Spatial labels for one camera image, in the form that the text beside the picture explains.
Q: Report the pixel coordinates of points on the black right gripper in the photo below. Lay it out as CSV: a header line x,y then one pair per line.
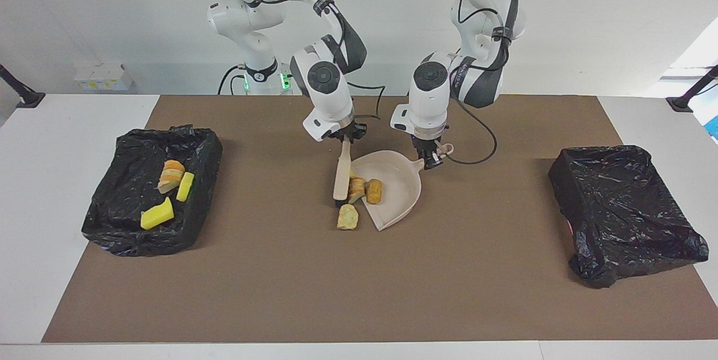
x,y
352,129

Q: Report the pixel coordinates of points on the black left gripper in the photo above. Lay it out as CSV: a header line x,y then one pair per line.
x,y
429,144

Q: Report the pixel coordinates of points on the beige hand brush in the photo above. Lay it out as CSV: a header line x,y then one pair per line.
x,y
342,172

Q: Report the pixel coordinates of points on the beige plastic dustpan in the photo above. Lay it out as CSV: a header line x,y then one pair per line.
x,y
401,186

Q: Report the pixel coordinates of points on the pale striped croissant piece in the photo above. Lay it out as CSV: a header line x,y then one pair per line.
x,y
357,190

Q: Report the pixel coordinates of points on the brown bread roll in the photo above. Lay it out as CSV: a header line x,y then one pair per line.
x,y
374,192

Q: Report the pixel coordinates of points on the pale bread lump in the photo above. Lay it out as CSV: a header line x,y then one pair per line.
x,y
348,217

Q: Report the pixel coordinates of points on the small yellow green sponge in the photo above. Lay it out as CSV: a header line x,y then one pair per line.
x,y
185,187

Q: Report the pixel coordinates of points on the golden croissant chunk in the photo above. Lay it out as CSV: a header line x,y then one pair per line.
x,y
171,172

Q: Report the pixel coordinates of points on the large yellow sponge piece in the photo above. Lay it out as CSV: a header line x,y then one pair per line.
x,y
157,217

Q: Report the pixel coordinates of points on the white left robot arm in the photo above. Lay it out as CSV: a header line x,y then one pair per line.
x,y
429,85

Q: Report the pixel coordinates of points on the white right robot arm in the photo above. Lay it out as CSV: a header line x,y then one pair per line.
x,y
325,79

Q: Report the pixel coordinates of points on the black bag lined bin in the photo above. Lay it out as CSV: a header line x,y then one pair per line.
x,y
622,214
123,192

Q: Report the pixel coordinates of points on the brown table mat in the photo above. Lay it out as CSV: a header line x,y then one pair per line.
x,y
336,304

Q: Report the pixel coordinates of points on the white cardboard box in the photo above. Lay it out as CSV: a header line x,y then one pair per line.
x,y
104,77

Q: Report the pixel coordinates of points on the blue object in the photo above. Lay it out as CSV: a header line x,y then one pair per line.
x,y
714,127

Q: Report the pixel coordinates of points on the black camera stand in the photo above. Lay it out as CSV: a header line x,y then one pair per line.
x,y
681,103
31,99

